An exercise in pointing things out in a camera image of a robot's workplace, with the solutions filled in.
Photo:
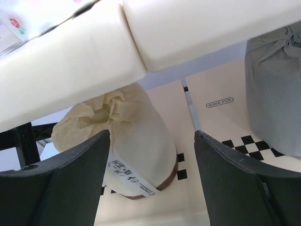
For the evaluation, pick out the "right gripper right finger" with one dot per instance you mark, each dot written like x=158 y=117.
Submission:
x=242 y=191

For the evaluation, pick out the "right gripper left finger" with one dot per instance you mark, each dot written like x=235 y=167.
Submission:
x=63 y=190

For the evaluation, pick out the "cream paper roll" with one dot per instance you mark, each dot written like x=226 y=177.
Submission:
x=143 y=159

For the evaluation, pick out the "grey paper towel roll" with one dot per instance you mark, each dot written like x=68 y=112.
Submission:
x=273 y=88

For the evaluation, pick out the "white dotted paper roll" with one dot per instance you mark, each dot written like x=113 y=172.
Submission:
x=28 y=19

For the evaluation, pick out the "beige three-tier shelf rack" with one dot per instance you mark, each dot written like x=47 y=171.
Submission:
x=114 y=44

